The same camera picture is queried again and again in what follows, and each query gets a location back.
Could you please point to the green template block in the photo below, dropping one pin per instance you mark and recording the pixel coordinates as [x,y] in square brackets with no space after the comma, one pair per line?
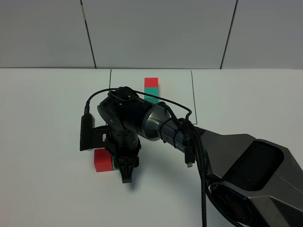
[154,91]

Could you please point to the black outlined template sheet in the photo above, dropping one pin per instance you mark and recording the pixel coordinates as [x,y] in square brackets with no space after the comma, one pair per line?
[174,85]

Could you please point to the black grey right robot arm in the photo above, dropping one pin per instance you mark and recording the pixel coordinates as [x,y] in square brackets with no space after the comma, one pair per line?
[250,181]

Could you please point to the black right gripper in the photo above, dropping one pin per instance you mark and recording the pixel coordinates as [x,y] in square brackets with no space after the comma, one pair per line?
[124,146]

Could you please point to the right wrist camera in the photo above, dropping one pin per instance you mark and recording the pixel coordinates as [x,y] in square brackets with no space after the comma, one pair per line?
[90,136]

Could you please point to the red template block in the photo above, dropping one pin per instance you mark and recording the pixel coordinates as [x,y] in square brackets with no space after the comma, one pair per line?
[151,82]

